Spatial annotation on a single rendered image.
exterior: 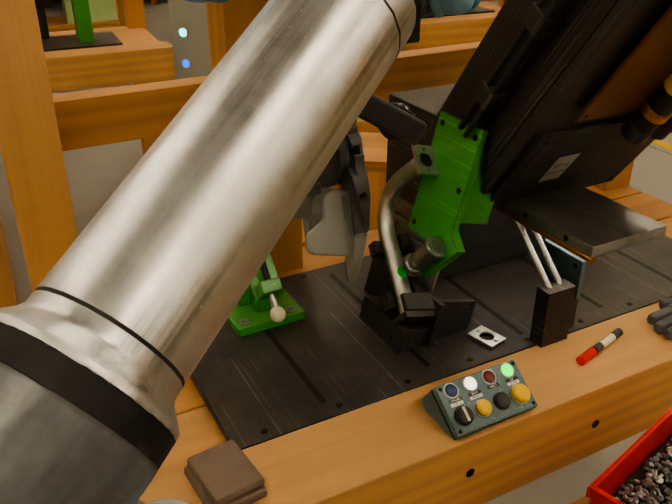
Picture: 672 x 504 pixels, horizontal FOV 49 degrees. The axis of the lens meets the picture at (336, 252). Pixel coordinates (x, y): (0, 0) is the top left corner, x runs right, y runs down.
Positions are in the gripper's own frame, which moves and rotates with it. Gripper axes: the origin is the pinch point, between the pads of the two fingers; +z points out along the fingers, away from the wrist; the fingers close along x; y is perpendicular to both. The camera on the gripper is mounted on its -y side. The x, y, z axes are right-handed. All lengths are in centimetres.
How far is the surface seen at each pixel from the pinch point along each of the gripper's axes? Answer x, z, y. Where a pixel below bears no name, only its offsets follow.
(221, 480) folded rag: -11.6, 36.3, 10.6
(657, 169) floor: -217, 130, -338
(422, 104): -53, 5, -47
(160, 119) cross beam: -74, 8, -3
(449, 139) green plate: -35, 6, -40
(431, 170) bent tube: -35, 11, -37
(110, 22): -710, 105, -125
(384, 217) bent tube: -42, 21, -32
